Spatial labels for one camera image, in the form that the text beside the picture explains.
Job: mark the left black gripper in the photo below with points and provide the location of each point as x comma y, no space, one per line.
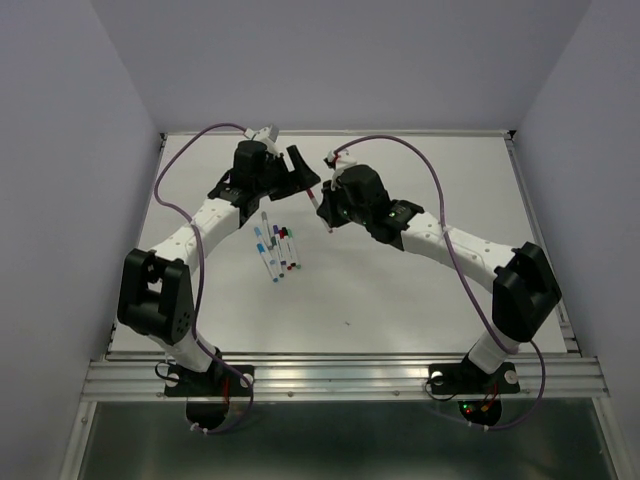
283,176

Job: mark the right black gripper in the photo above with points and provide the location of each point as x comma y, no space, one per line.
329,205

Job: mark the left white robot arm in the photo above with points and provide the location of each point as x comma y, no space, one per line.
156,296

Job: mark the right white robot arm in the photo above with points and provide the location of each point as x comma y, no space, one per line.
520,280

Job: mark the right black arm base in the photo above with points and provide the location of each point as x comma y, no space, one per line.
448,381

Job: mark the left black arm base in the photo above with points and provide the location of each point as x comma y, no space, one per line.
216,401

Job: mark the grey marker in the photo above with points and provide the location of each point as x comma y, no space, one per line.
266,230

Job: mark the black marker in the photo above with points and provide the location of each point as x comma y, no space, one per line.
291,247

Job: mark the light blue marker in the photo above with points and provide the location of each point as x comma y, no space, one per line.
275,262

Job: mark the red marker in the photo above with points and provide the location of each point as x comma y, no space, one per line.
286,250

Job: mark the purple marker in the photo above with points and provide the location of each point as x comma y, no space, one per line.
281,252

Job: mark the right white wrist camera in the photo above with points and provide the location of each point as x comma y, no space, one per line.
339,162

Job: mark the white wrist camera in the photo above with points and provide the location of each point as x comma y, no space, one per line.
267,135
339,162

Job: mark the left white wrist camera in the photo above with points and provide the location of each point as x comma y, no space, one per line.
267,135

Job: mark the aluminium front rail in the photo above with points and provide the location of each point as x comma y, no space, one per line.
299,378

